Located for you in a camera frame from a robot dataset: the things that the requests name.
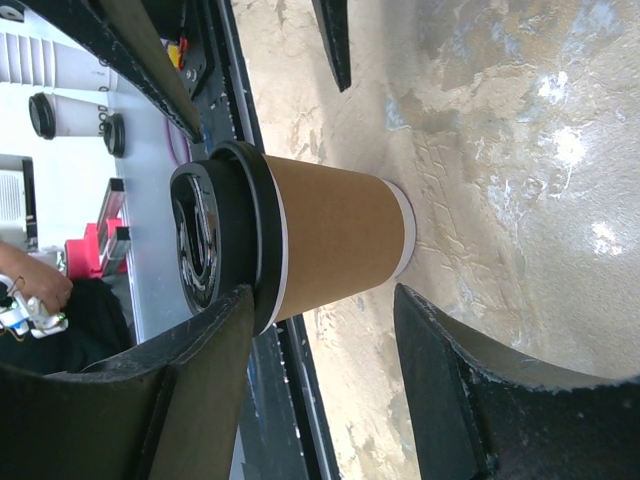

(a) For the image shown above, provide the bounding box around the black coffee cup lid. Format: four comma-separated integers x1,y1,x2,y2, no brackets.
170,141,284,335

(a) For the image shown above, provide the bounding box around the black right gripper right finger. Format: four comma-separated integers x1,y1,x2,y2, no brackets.
393,284,639,479

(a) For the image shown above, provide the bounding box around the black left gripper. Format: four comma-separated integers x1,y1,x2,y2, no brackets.
22,0,352,142

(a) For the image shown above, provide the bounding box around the brown paper coffee cup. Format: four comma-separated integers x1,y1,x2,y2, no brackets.
266,156,417,324

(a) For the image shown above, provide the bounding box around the person's hand in background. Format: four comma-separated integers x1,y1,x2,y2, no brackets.
1,242,73,314

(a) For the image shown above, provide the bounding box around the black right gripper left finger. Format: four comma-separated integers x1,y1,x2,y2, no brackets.
1,286,254,479

